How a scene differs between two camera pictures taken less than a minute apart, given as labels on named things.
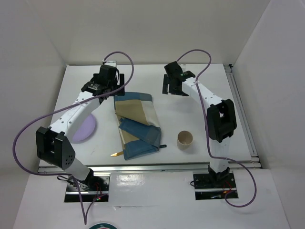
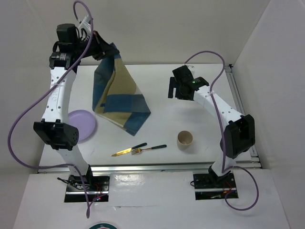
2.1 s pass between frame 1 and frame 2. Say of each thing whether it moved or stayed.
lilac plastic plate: stayed
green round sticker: stayed
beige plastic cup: stayed
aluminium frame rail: stayed
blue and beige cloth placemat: moved
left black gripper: moved
